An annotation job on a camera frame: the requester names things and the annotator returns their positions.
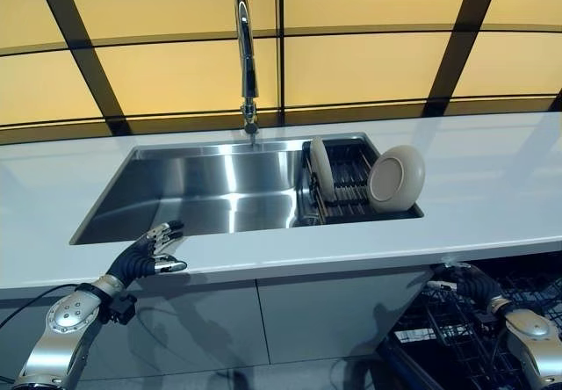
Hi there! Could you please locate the stainless steel sink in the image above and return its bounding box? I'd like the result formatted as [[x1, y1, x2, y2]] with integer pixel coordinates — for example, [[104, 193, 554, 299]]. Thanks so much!
[[68, 131, 426, 247]]

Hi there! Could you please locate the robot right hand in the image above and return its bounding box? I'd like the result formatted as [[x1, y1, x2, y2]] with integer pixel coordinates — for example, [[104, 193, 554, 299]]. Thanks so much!
[[428, 262, 506, 306]]

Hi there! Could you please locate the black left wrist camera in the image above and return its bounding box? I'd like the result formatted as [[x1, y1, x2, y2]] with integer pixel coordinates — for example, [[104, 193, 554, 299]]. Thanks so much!
[[109, 292, 138, 326]]

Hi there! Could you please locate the chrome gooseneck faucet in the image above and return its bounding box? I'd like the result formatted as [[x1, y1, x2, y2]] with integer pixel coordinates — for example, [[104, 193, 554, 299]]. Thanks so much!
[[234, 0, 262, 136]]

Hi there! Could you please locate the beige ceramic plate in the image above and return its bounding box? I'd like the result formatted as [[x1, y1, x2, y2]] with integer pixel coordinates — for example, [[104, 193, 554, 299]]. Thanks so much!
[[309, 136, 337, 203], [367, 144, 427, 213]]

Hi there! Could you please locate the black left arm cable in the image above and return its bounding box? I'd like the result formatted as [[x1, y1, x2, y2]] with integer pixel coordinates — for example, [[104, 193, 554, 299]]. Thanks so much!
[[0, 282, 96, 326]]

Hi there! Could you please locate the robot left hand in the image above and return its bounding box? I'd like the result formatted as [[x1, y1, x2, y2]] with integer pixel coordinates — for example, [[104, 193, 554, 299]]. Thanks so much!
[[107, 220, 189, 288]]

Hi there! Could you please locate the black dish drying rack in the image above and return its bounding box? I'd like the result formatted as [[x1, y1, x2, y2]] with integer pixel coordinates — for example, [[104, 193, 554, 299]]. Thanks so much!
[[300, 137, 419, 225]]

